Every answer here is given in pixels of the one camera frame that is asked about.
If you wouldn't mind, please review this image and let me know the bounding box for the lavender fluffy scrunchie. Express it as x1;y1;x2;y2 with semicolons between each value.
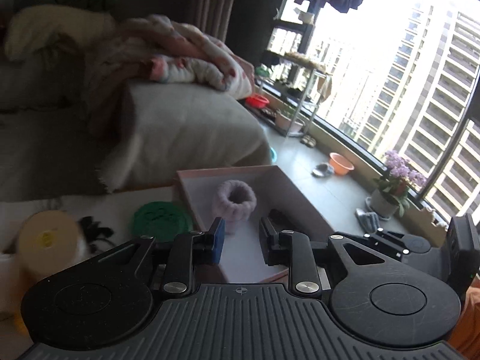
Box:
211;180;257;235

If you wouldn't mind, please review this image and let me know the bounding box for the pink open box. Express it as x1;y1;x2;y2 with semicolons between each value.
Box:
177;166;334;284

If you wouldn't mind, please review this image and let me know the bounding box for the grey cloth on sill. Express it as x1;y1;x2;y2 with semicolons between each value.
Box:
355;209;381;233

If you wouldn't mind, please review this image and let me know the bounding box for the orange plastic basin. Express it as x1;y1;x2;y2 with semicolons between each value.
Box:
329;152;355;176

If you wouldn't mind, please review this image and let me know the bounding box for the purple flower pot plant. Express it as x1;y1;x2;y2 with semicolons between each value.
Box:
369;150;426;219

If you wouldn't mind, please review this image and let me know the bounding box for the red plastic basin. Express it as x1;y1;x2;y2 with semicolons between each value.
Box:
246;94;269;109

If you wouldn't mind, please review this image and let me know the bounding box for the grey sofa cover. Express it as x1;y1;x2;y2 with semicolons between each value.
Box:
1;56;271;202

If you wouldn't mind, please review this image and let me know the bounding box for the metal plant rack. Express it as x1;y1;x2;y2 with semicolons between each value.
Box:
255;50;332;138

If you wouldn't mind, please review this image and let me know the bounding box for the pink patterned blanket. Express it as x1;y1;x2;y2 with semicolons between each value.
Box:
84;15;254;107

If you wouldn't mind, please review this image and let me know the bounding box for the cream plush pillow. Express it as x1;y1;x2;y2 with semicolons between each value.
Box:
4;4;116;61

